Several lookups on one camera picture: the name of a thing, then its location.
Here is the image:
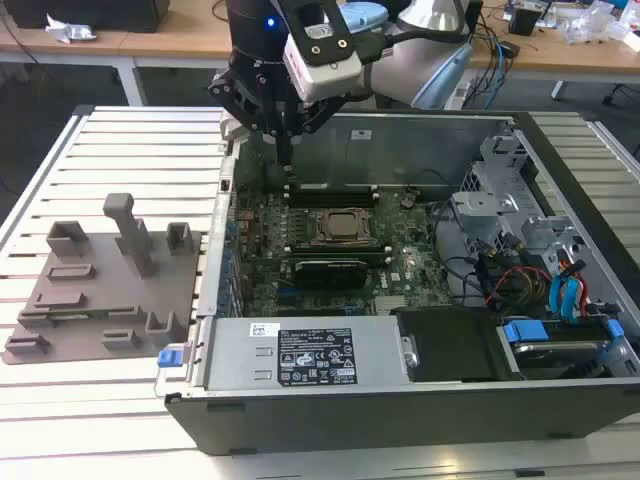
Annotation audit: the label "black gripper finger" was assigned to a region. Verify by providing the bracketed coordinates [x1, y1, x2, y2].
[283, 97, 347, 174]
[207, 71, 286, 173]

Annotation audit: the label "wooden desk white legs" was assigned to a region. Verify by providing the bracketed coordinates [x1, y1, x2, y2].
[0, 0, 321, 107]

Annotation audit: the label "silver CPU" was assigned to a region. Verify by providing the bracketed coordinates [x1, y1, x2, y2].
[327, 212, 365, 237]

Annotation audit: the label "CPU socket with metal cover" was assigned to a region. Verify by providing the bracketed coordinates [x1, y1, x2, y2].
[310, 206, 377, 247]

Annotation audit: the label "white power strip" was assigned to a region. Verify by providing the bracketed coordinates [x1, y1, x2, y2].
[443, 79, 474, 110]

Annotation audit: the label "black graphics card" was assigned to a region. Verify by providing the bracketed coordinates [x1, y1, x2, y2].
[292, 257, 370, 290]

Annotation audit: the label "black monitor box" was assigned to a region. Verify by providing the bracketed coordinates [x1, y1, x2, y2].
[9, 0, 171, 32]

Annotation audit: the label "green motherboard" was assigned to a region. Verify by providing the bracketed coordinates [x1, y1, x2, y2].
[230, 182, 454, 319]

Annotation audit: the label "crumpled white paper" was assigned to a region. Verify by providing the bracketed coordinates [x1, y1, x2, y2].
[44, 12, 97, 45]

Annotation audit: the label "grey metal drive cage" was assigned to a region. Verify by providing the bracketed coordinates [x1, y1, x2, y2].
[449, 132, 581, 262]

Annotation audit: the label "brown parts rack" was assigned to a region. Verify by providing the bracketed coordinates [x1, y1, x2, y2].
[0, 192, 204, 367]

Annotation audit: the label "grey power supply unit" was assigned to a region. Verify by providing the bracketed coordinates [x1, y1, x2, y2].
[202, 314, 404, 394]

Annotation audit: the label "blue case latch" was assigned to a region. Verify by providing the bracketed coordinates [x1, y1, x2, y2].
[156, 347, 185, 372]

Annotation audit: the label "black plastic air shroud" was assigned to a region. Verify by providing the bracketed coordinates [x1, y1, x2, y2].
[389, 305, 502, 384]

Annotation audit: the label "wooden desk with clutter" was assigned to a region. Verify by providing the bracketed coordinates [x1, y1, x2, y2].
[469, 0, 640, 101]

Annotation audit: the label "clear plastic bags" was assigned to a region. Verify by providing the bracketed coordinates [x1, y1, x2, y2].
[563, 0, 634, 47]

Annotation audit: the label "black open PC case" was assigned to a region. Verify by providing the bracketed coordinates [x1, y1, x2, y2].
[154, 107, 640, 457]

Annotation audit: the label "hard disk in blue carrier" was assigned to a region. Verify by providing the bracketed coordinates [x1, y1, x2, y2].
[497, 319, 624, 382]

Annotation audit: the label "grey case handle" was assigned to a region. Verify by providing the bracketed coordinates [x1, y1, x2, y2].
[219, 108, 247, 146]

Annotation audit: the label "black thin wire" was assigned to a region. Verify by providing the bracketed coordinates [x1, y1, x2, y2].
[432, 202, 482, 302]

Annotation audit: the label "blue hanging cable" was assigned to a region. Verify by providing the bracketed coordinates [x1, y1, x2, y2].
[487, 27, 509, 110]

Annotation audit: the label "red yellow wire bundle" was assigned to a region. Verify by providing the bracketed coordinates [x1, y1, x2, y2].
[478, 239, 552, 307]

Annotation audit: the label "blue flat wire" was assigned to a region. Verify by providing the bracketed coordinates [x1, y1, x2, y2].
[548, 273, 572, 321]
[568, 272, 592, 321]

